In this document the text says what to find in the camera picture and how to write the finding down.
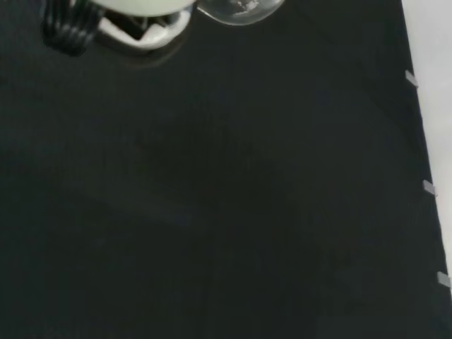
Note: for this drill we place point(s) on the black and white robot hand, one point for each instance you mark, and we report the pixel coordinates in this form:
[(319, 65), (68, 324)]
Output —
[(141, 7)]

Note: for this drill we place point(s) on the black cloth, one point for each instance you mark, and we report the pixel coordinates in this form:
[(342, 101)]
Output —
[(212, 176)]

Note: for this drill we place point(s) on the grey cloth clip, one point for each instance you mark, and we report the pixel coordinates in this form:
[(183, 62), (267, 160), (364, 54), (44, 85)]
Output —
[(411, 78), (429, 187), (444, 279)]

